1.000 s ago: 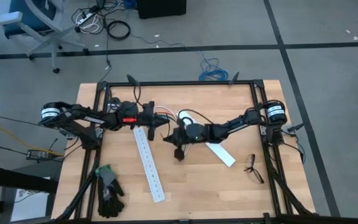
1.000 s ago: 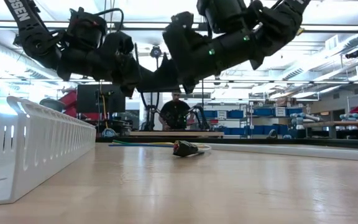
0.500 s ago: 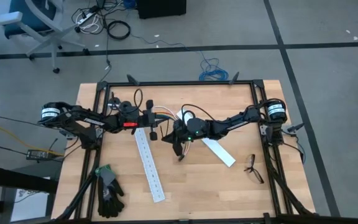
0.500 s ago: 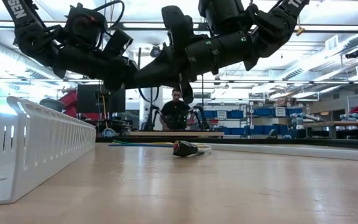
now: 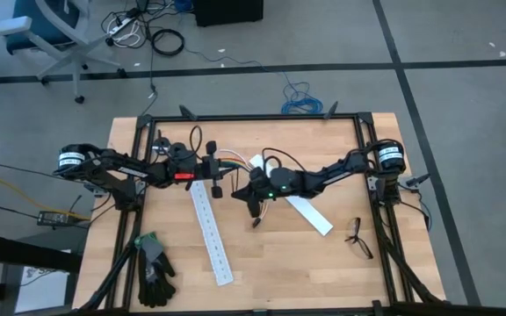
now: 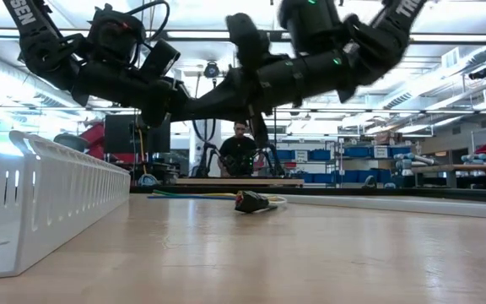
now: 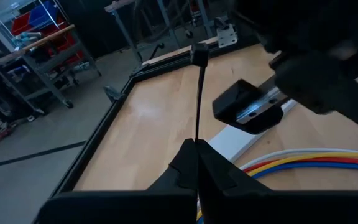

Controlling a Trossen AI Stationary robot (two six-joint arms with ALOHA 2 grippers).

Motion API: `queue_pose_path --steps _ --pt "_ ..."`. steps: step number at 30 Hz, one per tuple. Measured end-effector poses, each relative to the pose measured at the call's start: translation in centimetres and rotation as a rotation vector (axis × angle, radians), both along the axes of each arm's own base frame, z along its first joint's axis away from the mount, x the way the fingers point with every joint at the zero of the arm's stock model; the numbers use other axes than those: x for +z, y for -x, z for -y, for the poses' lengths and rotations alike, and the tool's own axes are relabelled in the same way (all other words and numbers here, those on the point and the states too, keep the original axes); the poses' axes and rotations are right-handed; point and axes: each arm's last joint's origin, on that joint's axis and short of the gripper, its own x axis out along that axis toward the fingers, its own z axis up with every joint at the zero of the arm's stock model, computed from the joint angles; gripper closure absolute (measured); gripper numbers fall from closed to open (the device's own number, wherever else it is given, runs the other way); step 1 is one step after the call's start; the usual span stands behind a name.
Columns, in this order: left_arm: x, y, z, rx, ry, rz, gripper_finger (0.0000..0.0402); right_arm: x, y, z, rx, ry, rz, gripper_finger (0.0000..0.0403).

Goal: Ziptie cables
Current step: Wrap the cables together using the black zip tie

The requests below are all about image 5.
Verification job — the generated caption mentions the black power adapter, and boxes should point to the black power adapter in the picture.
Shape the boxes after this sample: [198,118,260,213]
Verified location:
[36,210,70,227]

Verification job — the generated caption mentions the white slotted cable raceway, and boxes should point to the white slotted cable raceway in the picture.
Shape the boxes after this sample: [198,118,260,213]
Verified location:
[189,178,235,288]

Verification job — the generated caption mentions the red wire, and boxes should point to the red wire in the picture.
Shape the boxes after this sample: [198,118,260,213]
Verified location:
[220,155,250,170]

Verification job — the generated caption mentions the grey wire spool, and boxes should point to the grey wire spool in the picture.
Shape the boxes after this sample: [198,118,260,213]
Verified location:
[152,136,171,154]

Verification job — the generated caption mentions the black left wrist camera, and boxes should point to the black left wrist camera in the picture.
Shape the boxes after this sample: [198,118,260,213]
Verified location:
[170,153,198,182]

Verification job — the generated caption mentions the black aluminium table frame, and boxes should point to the black aluminium table frame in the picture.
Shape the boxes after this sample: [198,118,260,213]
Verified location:
[75,104,452,316]

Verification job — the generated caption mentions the white blue office chair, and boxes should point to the white blue office chair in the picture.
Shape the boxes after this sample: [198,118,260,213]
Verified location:
[0,0,129,105]

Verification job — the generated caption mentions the black floor cable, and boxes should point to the black floor cable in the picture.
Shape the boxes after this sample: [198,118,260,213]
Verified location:
[141,17,160,118]

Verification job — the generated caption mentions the black eyeglasses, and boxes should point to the black eyeglasses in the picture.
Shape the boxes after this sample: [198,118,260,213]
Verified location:
[343,217,375,260]

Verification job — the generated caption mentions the white wire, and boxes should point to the white wire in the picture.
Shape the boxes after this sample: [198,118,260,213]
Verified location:
[219,148,272,220]

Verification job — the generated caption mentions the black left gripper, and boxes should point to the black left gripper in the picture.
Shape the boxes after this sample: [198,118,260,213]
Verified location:
[195,140,234,200]

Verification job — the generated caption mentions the white perforated strip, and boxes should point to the white perforated strip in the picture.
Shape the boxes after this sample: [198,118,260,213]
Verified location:
[248,153,335,237]

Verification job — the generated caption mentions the black work glove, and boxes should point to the black work glove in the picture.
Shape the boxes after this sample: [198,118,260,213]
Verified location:
[134,232,169,284]
[137,256,177,309]

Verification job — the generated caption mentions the white power strip with cables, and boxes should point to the white power strip with cables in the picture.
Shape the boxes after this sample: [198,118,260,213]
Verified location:
[106,19,143,48]

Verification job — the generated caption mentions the black coiled cable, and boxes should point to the black coiled cable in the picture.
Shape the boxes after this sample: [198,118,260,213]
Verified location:
[150,28,186,57]

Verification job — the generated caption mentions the yellow floor cable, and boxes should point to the yellow floor cable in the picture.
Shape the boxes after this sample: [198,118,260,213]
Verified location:
[0,174,91,221]

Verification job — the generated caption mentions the blue floor cable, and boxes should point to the blue floor cable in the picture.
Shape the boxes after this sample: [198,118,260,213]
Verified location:
[182,46,324,116]

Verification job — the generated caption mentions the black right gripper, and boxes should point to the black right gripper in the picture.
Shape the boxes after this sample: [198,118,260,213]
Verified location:
[230,167,286,219]

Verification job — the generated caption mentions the black floor cabinet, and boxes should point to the black floor cabinet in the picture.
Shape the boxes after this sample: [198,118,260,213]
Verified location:
[191,0,265,28]

